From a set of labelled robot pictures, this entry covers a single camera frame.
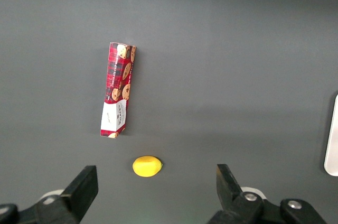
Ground red tartan cookie box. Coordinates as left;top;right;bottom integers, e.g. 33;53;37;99
100;42;137;139

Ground beige plastic tray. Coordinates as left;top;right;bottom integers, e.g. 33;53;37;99
324;92;338;177

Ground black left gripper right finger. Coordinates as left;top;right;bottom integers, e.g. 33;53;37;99
208;164;328;224

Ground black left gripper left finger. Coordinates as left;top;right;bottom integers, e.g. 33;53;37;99
0;165;99;224

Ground yellow lemon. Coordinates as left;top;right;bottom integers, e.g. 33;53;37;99
132;156;163;178

